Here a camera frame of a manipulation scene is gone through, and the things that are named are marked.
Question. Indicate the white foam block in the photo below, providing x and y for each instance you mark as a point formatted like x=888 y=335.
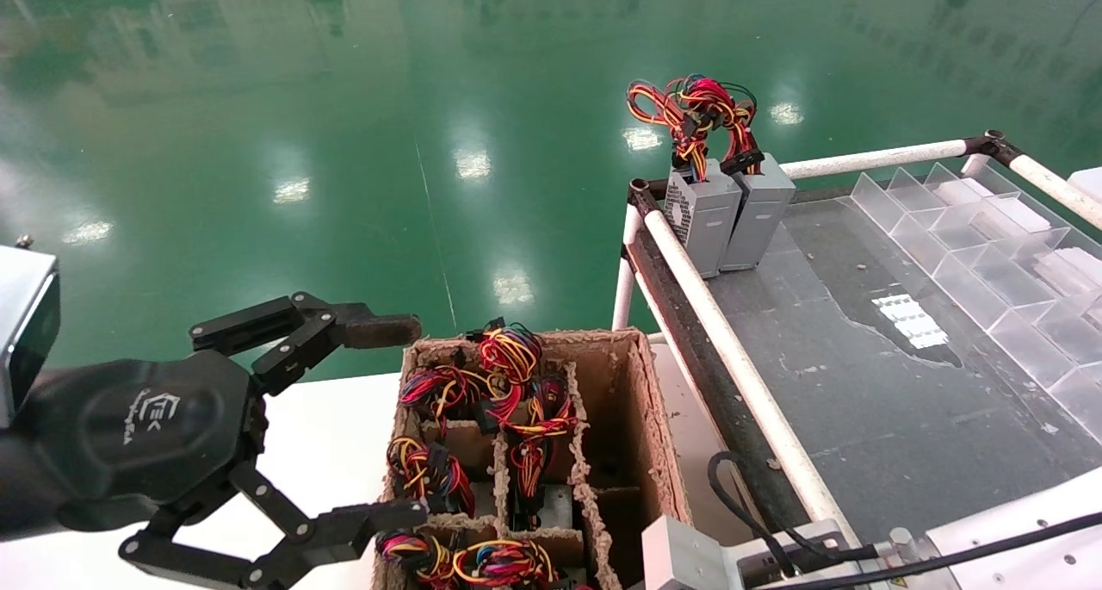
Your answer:
x=1072 y=267
x=1016 y=214

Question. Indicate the white box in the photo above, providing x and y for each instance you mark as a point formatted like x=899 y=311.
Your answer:
x=1086 y=195

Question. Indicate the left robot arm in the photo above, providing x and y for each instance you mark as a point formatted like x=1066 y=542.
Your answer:
x=17 y=495

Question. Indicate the silver camera mount bracket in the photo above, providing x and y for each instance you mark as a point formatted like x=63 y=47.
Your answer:
x=818 y=568

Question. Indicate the right wrist camera silver box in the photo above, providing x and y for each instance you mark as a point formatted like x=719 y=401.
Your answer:
x=689 y=560

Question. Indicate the left wrist camera silver box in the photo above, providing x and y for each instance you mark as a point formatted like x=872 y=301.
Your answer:
x=21 y=332

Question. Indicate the white pipe cart frame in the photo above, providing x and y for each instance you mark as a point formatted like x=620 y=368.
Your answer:
x=682 y=263

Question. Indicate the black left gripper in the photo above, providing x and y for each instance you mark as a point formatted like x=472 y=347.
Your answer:
x=146 y=426

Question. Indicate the clear acrylic divider organizer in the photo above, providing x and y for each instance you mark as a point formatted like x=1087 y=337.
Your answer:
x=990 y=280

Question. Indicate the brown cardboard divider box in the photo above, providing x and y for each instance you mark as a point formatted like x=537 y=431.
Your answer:
x=641 y=452

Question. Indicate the wrist camera silver box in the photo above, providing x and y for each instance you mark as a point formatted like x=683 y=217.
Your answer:
x=689 y=560
x=21 y=332

